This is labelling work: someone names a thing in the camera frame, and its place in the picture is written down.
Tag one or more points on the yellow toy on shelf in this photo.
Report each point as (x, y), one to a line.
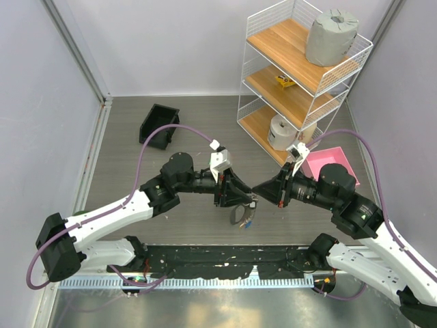
(284, 81)

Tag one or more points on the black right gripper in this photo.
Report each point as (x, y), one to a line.
(276, 189)

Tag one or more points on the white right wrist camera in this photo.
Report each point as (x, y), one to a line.
(297, 155)

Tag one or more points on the white wire wooden shelf rack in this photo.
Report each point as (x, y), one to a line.
(275, 45)

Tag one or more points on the white labelled paper roll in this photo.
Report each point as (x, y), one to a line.
(281, 133)

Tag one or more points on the white slotted cable duct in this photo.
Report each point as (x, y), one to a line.
(106, 282)

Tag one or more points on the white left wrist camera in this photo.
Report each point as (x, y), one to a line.
(219, 162)

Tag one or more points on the black plastic storage bin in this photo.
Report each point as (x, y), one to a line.
(158, 116)

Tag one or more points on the grey wrapped paper roll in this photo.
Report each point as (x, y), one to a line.
(330, 37)

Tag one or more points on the beige cup on shelf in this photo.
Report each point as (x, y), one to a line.
(306, 134)

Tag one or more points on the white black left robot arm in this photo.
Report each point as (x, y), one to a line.
(66, 245)

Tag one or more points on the green round fruit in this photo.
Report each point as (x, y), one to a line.
(81, 212)

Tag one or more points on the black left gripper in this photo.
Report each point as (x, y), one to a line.
(229, 188)

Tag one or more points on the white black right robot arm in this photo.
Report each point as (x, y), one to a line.
(405, 277)

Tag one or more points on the pink plastic tray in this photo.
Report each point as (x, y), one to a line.
(317, 159)

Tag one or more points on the black key tag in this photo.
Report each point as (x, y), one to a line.
(252, 204)

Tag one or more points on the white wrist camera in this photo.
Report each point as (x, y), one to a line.
(219, 162)
(297, 155)

